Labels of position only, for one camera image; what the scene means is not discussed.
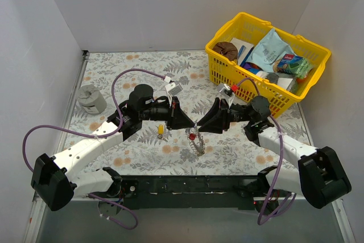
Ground white box in basket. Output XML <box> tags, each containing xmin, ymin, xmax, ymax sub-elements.
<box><xmin>230</xmin><ymin>38</ymin><xmax>254</xmax><ymax>66</ymax></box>

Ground red key tag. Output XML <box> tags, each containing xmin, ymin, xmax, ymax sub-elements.
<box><xmin>189</xmin><ymin>133</ymin><xmax>196</xmax><ymax>141</ymax></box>

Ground yellow plastic shopping basket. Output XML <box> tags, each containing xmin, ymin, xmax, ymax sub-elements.
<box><xmin>205</xmin><ymin>13</ymin><xmax>331</xmax><ymax>117</ymax></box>

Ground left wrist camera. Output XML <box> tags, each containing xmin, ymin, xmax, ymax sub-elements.
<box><xmin>164</xmin><ymin>82</ymin><xmax>183</xmax><ymax>106</ymax></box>

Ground brown round bread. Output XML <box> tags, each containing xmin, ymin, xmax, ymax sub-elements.
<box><xmin>213</xmin><ymin>42</ymin><xmax>238</xmax><ymax>61</ymax></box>

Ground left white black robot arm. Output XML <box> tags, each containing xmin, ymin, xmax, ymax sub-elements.
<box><xmin>31</xmin><ymin>84</ymin><xmax>195</xmax><ymax>211</ymax></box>

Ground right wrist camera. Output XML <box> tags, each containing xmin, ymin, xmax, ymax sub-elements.
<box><xmin>217</xmin><ymin>83</ymin><xmax>235</xmax><ymax>106</ymax></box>

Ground round metal key organizer ring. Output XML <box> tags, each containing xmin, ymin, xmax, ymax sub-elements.
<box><xmin>185</xmin><ymin>127</ymin><xmax>206</xmax><ymax>157</ymax></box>

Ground green wrapped package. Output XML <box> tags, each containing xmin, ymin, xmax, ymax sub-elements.
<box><xmin>276</xmin><ymin>53</ymin><xmax>313</xmax><ymax>79</ymax></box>

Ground grey tape roll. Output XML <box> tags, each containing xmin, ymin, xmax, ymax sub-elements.
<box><xmin>76</xmin><ymin>84</ymin><xmax>107</xmax><ymax>115</ymax></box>

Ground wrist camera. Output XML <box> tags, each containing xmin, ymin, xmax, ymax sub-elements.
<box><xmin>164</xmin><ymin>82</ymin><xmax>183</xmax><ymax>106</ymax></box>
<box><xmin>217</xmin><ymin>83</ymin><xmax>235</xmax><ymax>106</ymax></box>

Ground light blue chips bag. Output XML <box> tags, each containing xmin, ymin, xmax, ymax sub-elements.
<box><xmin>246</xmin><ymin>28</ymin><xmax>295</xmax><ymax>72</ymax></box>

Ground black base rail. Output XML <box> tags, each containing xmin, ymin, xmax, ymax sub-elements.
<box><xmin>88</xmin><ymin>174</ymin><xmax>288</xmax><ymax>211</ymax></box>

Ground yellow key tag with key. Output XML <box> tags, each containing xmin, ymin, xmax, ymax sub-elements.
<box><xmin>158</xmin><ymin>124</ymin><xmax>167</xmax><ymax>141</ymax></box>

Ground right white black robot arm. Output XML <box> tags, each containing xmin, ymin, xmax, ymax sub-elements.
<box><xmin>197</xmin><ymin>96</ymin><xmax>352</xmax><ymax>209</ymax></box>

